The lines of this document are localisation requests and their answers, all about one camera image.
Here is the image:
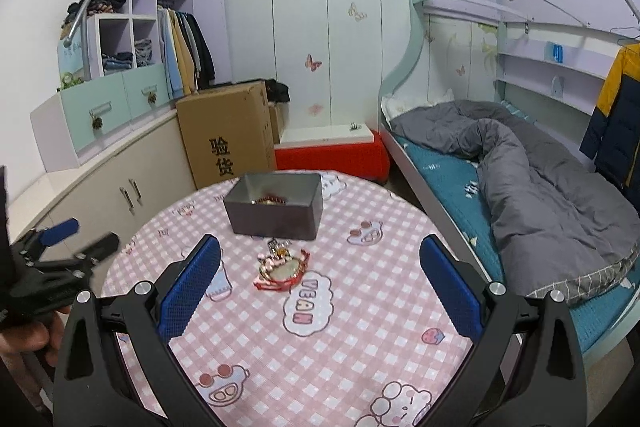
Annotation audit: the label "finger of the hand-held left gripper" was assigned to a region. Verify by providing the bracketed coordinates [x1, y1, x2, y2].
[11, 217, 81, 269]
[31, 232, 121, 282]

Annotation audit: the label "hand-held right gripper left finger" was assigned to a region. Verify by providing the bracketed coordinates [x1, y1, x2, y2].
[52, 234, 223, 427]

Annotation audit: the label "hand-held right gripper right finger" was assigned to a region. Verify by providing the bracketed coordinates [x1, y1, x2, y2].
[419, 234, 588, 427]

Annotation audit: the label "red cord bracelet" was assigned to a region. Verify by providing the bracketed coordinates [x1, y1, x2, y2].
[253, 249, 312, 292]

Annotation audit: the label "pink gold bangle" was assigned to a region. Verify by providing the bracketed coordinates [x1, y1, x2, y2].
[259, 256, 302, 284]

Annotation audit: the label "grey metal box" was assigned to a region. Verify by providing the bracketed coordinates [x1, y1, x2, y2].
[223, 173, 322, 241]

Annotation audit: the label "person's left hand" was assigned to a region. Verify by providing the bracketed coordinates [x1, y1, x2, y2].
[0, 304, 71, 368]

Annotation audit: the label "beige low cabinet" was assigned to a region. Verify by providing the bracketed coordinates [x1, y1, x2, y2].
[9, 111, 199, 254]

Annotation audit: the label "teal bed sheet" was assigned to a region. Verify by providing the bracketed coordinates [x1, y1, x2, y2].
[392, 134, 628, 354]

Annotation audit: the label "teal drawer unit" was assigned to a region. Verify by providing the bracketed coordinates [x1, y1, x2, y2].
[30, 64, 172, 174]

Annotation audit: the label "grey duvet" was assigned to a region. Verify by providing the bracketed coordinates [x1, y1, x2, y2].
[390, 101, 640, 306]

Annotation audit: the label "pink checked tablecloth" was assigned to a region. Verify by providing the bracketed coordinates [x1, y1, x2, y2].
[100, 169, 476, 427]

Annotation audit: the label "large cardboard box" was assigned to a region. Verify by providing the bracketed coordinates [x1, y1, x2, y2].
[176, 81, 277, 190]

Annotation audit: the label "red storage bench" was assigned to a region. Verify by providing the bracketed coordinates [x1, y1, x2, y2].
[274, 124, 391, 186]

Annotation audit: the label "small cardboard box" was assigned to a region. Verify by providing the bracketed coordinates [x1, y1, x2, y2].
[269, 104, 287, 142]

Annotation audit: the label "folded jeans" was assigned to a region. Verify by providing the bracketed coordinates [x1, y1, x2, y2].
[102, 39, 154, 70]

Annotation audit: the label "white pillow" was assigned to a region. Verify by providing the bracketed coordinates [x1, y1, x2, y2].
[382, 89, 456, 118]

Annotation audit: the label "hanging clothes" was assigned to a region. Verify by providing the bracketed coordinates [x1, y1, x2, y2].
[157, 4, 216, 100]

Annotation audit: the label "black bag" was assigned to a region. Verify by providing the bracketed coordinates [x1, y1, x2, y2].
[265, 79, 292, 104]

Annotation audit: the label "pile of folded clothes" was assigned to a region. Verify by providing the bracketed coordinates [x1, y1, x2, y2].
[62, 0, 129, 38]

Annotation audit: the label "yellow and navy jacket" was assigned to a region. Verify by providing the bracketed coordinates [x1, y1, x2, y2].
[580, 44, 640, 204]

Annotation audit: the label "white wardrobe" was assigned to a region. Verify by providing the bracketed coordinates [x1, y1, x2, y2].
[222, 0, 427, 144]

